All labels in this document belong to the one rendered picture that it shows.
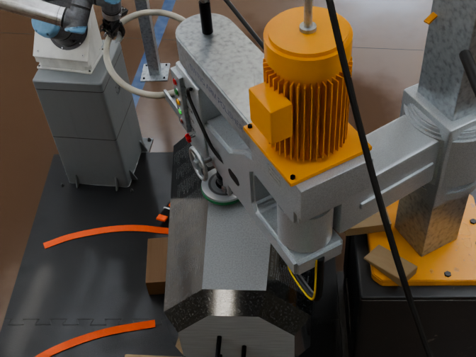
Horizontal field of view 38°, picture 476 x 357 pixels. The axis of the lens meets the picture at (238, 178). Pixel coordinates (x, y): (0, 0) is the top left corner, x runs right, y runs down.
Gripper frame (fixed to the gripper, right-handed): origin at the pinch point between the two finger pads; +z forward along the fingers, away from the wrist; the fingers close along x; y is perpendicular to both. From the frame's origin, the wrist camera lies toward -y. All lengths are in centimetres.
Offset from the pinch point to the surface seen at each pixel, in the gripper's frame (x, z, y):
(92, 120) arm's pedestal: -7, 68, 18
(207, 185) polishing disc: 80, -3, 41
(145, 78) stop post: -28, 153, -65
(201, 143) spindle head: 74, -40, 42
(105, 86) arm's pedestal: -5.7, 47.5, 4.9
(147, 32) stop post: -36, 118, -78
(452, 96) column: 144, -99, 6
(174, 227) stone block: 75, 20, 59
